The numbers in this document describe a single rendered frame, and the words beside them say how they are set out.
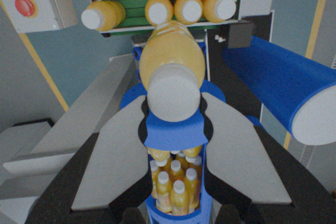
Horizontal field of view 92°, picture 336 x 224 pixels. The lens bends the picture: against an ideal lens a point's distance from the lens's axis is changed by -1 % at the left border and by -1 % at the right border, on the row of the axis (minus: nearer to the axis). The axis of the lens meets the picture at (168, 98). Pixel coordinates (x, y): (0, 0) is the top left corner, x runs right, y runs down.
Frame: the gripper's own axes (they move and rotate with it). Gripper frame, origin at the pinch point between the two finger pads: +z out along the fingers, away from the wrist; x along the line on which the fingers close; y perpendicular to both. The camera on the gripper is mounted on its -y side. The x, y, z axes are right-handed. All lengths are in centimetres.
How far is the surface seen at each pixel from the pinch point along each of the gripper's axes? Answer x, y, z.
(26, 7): -28.9, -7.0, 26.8
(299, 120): 45, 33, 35
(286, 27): 99, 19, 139
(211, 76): 34, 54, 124
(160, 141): -3.3, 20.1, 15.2
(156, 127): -3.8, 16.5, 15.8
